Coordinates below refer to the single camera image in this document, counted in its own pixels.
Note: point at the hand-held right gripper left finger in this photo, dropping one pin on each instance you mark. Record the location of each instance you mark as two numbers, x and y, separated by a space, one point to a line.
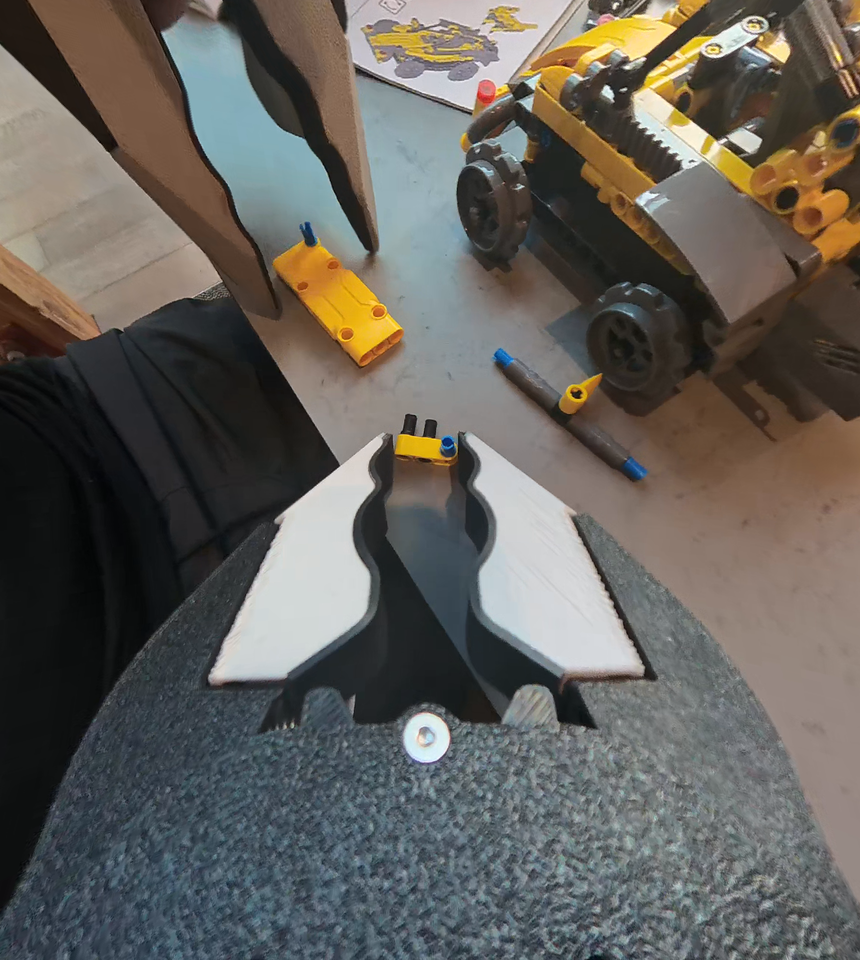
302 592

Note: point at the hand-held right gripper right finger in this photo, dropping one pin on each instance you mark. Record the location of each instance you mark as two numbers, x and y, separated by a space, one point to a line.
550 592

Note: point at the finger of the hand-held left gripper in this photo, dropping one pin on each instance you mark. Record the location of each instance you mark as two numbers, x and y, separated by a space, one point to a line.
137 97
325 75

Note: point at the small yellow pin connector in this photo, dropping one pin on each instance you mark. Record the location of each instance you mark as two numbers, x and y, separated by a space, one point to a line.
418 448

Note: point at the yellow rectangular brick block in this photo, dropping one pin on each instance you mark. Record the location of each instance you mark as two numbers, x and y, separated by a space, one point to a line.
340 300

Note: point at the grey desk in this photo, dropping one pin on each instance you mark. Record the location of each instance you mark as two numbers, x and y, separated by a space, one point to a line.
699 562

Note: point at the building instruction booklet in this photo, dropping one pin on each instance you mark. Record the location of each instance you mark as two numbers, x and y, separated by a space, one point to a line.
430 45

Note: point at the grey axle with yellow cam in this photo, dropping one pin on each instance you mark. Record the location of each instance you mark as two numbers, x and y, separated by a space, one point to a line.
535 385

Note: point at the person's black clothing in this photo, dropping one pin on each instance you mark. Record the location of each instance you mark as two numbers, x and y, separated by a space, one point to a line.
62 525

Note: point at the yellow grey toy brick vehicle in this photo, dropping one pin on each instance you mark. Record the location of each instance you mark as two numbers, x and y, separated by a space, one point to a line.
729 247

